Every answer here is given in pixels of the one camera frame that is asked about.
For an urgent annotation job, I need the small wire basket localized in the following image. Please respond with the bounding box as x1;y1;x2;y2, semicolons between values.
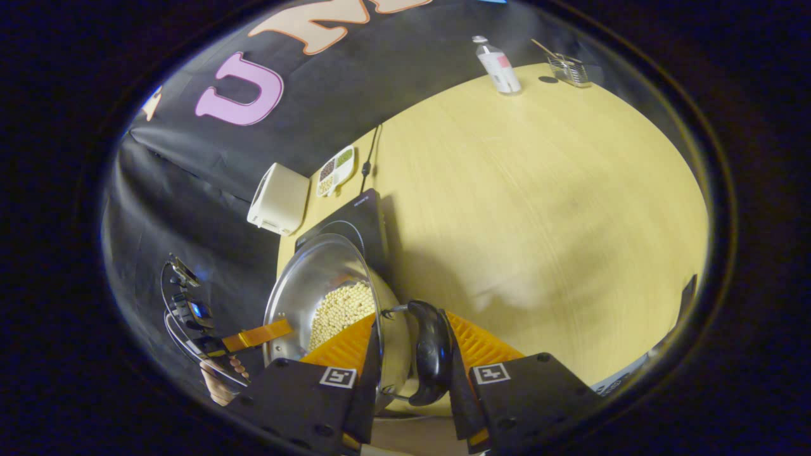
548;54;592;88

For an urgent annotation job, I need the black backdrop cloth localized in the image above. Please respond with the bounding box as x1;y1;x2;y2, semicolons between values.
101;0;634;406

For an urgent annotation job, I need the stainless steel pot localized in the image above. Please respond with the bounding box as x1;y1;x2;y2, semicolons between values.
263;233;454;415

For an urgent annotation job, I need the white divided dish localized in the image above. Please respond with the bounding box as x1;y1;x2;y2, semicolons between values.
316;145;356;198

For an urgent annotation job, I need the small clear bottle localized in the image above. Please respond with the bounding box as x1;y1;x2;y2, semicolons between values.
472;35;522;96

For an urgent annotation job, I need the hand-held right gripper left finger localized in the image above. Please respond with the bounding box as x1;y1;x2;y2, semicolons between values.
228;313;384;456

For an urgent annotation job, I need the pile of soybeans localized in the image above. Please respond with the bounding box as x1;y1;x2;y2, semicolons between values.
309;281;376;352

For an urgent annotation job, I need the black power cable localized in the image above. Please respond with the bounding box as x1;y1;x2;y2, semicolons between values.
359;123;383;194

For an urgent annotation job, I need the white toaster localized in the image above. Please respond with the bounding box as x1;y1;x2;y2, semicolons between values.
246;163;311;237

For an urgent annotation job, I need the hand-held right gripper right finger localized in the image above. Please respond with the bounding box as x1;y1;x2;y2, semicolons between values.
440;309;606;455

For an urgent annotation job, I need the black induction cooktop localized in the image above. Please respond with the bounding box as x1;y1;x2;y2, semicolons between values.
295;188;390;279

